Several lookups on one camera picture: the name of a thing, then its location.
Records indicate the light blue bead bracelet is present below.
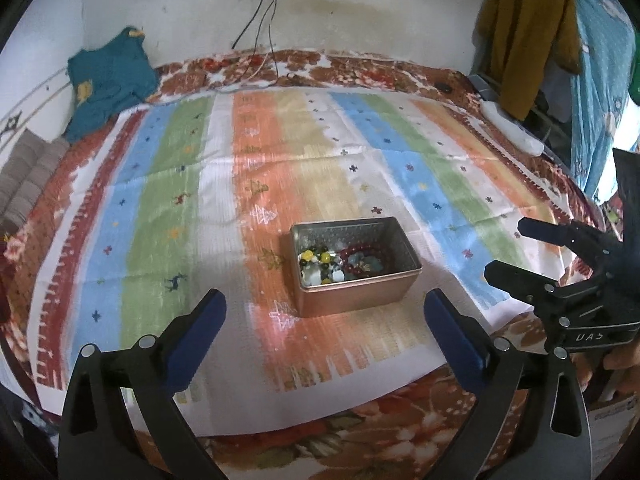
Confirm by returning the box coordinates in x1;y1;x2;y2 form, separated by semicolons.
344;252;384;279

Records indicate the red bead bracelet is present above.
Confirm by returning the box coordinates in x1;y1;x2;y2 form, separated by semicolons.
336;242;392;279

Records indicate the silver metal tin box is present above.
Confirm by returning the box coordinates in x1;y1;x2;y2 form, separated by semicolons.
290;217;422;318

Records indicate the person's right hand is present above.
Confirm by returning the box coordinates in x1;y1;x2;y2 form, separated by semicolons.
572;339;640;394

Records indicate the floral brown bed blanket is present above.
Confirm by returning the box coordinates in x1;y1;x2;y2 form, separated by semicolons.
1;50;598;479

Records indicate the white power strip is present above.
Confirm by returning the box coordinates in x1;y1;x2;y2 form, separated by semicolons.
480;101;544;157

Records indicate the light blue dotted curtain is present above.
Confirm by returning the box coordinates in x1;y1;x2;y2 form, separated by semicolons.
570;0;639;203

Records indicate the mustard yellow hanging garment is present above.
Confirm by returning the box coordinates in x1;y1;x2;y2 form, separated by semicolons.
476;0;582;120

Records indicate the striped colourful mat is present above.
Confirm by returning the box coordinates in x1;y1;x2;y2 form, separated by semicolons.
12;89;579;436

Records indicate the striped brown pillow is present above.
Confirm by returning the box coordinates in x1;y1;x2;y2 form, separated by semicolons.
1;129;70;235

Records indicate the teal sweater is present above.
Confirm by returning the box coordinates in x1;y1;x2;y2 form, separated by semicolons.
64;26;160;144

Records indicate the white charging cable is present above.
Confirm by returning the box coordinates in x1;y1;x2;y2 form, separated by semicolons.
219;49;277;92

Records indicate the black power cable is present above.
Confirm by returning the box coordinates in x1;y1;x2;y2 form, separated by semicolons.
230;0;284;79

